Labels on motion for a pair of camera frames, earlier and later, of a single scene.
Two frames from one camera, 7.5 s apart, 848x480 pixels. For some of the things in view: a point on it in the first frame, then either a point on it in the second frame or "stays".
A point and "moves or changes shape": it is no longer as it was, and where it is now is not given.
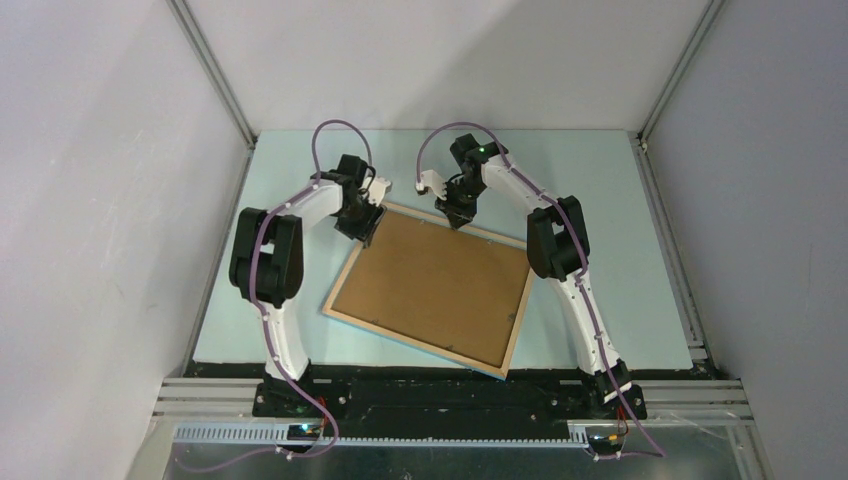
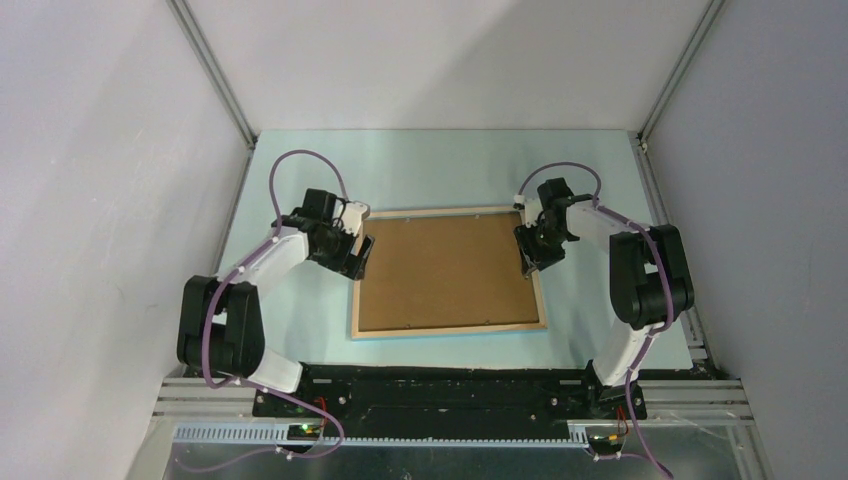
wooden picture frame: x=525 y=290 moves or changes shape
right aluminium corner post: x=682 y=66 stays
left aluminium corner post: x=216 y=72 stays
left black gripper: x=364 y=231 to x=348 y=264
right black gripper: x=456 y=216 to x=530 y=254
